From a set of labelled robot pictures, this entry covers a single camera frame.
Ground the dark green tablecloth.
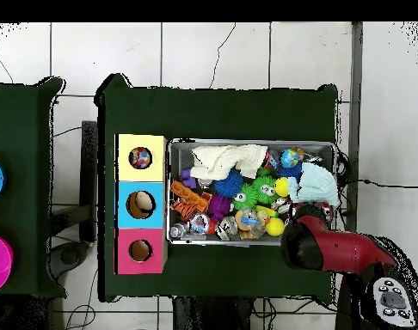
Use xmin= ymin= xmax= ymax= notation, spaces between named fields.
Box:
xmin=94 ymin=72 xmax=340 ymax=304
xmin=0 ymin=76 xmax=68 ymax=299

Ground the wooden box with three holes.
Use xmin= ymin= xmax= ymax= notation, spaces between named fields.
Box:
xmin=113 ymin=132 xmax=169 ymax=276

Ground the orange toy building block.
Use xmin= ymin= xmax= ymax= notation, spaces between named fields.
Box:
xmin=169 ymin=180 xmax=212 ymax=213

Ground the plain yellow ball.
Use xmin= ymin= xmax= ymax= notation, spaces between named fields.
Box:
xmin=265 ymin=217 xmax=286 ymax=237

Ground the silver wire mesh bin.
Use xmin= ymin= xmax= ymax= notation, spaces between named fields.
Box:
xmin=166 ymin=137 xmax=338 ymax=248

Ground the blue spiky rubber ball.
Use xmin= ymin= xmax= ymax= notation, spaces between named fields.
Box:
xmin=213 ymin=168 xmax=245 ymax=199

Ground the green spiky toy with eyes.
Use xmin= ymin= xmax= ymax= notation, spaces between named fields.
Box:
xmin=231 ymin=183 xmax=260 ymax=211
xmin=252 ymin=175 xmax=279 ymax=204

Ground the black cable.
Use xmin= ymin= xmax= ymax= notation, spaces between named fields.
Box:
xmin=335 ymin=177 xmax=418 ymax=190

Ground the mint green muslin cloth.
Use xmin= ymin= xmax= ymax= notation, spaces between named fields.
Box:
xmin=286 ymin=162 xmax=341 ymax=207

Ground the tiger plush toy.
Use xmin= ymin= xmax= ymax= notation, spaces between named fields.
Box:
xmin=170 ymin=199 xmax=200 ymax=223

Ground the colourful dotted cloth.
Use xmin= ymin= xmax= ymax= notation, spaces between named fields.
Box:
xmin=128 ymin=146 xmax=153 ymax=170

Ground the cream muslin cloth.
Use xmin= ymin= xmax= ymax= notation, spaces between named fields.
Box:
xmin=189 ymin=144 xmax=268 ymax=181

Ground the globe print ball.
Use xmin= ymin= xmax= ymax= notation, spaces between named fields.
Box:
xmin=280 ymin=148 xmax=300 ymax=168

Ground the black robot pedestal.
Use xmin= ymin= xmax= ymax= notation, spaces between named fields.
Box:
xmin=172 ymin=296 xmax=255 ymax=330

